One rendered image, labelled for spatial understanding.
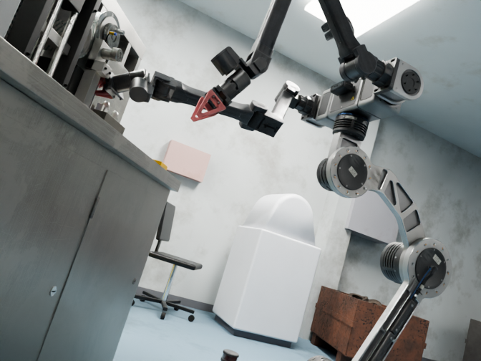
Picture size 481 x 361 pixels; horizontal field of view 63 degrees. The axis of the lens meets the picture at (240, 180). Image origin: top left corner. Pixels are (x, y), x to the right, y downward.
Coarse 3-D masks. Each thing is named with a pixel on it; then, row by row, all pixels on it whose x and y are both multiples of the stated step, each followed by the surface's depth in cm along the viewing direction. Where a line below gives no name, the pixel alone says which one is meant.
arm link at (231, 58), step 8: (216, 56) 113; (224, 56) 113; (232, 56) 115; (216, 64) 114; (224, 64) 114; (232, 64) 114; (240, 64) 117; (256, 64) 115; (264, 64) 116; (224, 72) 115; (248, 72) 117; (256, 72) 115
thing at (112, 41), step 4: (108, 24) 124; (112, 24) 124; (104, 28) 123; (108, 28) 123; (112, 28) 124; (116, 28) 126; (104, 32) 123; (108, 32) 123; (104, 36) 123; (108, 36) 123; (112, 36) 126; (116, 36) 128; (104, 40) 124; (108, 40) 124; (112, 40) 127; (116, 40) 128; (108, 44) 125; (112, 44) 127; (116, 44) 129
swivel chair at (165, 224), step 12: (168, 204) 362; (168, 216) 369; (168, 228) 376; (168, 240) 382; (156, 252) 350; (180, 264) 341; (192, 264) 342; (168, 276) 361; (168, 288) 357; (144, 300) 374; (156, 300) 352; (168, 300) 365; (192, 312) 352
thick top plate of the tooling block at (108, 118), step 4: (96, 112) 133; (100, 112) 132; (104, 112) 132; (100, 116) 132; (104, 116) 132; (108, 116) 134; (108, 120) 135; (112, 120) 137; (116, 120) 140; (112, 124) 138; (116, 124) 140; (120, 124) 143; (116, 128) 141; (120, 128) 144; (124, 128) 147; (120, 132) 145
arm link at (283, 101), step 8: (288, 88) 175; (296, 88) 180; (280, 96) 174; (288, 96) 174; (280, 104) 164; (288, 104) 169; (256, 112) 147; (272, 112) 155; (280, 112) 158; (256, 120) 149; (264, 120) 149; (272, 120) 149; (280, 120) 150; (256, 128) 151; (264, 128) 151; (272, 128) 152; (272, 136) 154
